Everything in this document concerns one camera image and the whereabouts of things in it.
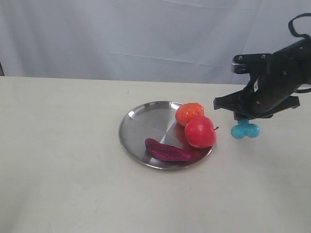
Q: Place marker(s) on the white backdrop cloth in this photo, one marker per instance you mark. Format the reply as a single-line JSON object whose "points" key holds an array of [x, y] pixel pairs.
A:
{"points": [[189, 41]]}

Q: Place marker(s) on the red apple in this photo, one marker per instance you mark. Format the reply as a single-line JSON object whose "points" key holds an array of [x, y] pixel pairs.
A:
{"points": [[200, 132]]}

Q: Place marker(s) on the orange toy strawberry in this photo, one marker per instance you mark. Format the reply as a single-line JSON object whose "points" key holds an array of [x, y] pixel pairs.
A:
{"points": [[187, 112]]}

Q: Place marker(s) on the purple sweet potato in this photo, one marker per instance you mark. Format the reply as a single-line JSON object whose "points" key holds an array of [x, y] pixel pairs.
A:
{"points": [[166, 152]]}

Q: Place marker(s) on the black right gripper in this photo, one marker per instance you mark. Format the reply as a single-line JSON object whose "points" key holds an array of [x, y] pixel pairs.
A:
{"points": [[275, 79]]}

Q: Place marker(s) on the dark stand at backdrop edge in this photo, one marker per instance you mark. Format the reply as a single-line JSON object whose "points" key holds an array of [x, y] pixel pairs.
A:
{"points": [[1, 70]]}

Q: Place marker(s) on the turquoise toy bone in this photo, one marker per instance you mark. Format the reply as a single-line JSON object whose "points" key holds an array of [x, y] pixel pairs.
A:
{"points": [[245, 129]]}

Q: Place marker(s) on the round stainless steel plate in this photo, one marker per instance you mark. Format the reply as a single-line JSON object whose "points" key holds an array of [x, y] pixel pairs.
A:
{"points": [[156, 120]]}

